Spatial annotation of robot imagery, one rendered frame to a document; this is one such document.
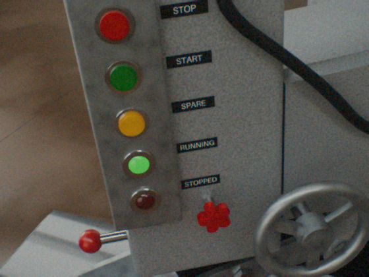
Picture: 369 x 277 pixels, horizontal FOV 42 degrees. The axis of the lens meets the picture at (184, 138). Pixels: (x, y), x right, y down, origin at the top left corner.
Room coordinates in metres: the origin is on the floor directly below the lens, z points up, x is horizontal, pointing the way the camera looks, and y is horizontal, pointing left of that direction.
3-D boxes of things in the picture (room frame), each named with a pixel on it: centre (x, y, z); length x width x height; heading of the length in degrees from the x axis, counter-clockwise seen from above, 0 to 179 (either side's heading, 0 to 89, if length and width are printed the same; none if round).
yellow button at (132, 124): (0.43, 0.05, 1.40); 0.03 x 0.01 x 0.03; 96
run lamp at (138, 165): (0.43, 0.05, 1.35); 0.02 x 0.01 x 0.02; 96
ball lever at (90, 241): (0.48, 0.12, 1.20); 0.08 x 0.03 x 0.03; 96
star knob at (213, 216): (0.44, -0.02, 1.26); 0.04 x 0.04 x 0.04; 6
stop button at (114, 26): (0.43, 0.05, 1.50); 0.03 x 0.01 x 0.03; 96
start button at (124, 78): (0.43, 0.05, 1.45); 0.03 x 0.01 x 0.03; 96
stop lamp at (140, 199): (0.43, 0.05, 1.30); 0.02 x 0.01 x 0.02; 96
